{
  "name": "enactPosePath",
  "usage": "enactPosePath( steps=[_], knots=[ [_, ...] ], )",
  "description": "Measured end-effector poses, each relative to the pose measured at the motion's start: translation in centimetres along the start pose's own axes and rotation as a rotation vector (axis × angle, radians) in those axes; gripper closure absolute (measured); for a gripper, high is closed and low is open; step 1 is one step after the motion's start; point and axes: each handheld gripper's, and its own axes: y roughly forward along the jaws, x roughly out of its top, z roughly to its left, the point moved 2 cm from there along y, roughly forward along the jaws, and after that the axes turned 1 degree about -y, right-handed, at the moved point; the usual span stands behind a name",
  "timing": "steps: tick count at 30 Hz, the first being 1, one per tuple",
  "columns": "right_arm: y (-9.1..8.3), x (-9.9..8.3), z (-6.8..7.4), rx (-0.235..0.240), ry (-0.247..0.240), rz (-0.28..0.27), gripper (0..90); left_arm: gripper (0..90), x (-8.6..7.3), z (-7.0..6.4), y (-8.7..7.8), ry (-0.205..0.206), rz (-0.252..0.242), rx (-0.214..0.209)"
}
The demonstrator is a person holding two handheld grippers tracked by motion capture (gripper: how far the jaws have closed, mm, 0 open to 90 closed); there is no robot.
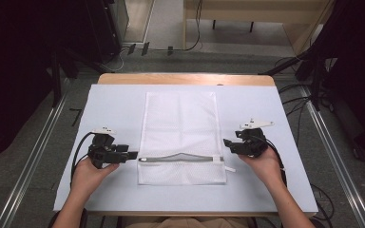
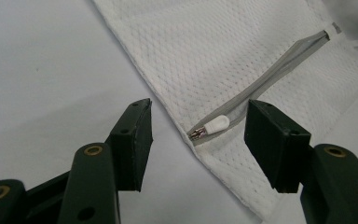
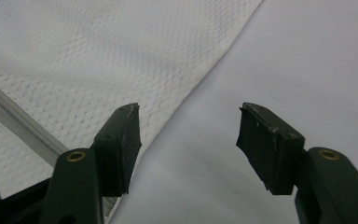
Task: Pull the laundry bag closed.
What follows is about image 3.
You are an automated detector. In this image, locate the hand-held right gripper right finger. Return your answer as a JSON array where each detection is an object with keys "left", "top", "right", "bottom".
[{"left": 236, "top": 102, "right": 358, "bottom": 224}]

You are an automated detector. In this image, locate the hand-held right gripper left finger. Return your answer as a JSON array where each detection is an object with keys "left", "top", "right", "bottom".
[{"left": 38, "top": 103, "right": 143, "bottom": 224}]

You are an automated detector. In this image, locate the white mesh cloth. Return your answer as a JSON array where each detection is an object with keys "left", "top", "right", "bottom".
[{"left": 0, "top": 0, "right": 265, "bottom": 222}]

